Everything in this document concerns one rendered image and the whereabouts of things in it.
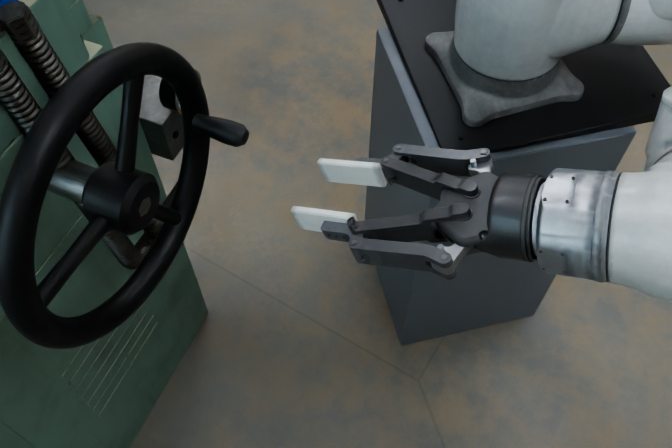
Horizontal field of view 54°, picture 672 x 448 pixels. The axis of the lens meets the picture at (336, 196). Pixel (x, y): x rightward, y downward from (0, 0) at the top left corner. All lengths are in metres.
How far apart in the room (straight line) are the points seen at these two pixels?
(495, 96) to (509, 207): 0.42
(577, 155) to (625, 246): 0.49
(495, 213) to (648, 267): 0.12
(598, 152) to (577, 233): 0.50
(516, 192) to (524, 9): 0.34
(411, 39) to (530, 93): 0.21
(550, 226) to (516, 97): 0.45
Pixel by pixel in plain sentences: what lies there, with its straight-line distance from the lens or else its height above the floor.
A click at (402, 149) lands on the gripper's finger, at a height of 0.80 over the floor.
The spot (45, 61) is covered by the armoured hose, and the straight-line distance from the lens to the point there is 0.62.
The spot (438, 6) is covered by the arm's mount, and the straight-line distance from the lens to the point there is 1.12.
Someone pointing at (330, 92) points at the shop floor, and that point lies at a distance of 1.83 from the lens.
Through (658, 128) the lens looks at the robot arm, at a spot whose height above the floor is 0.86.
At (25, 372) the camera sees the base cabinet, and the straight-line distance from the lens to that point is 0.97.
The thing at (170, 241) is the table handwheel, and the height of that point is 0.69.
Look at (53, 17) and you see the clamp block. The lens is 0.64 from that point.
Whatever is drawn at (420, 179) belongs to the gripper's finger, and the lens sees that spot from 0.63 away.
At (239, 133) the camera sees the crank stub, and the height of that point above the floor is 0.81.
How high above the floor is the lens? 1.31
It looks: 55 degrees down
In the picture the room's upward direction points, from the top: straight up
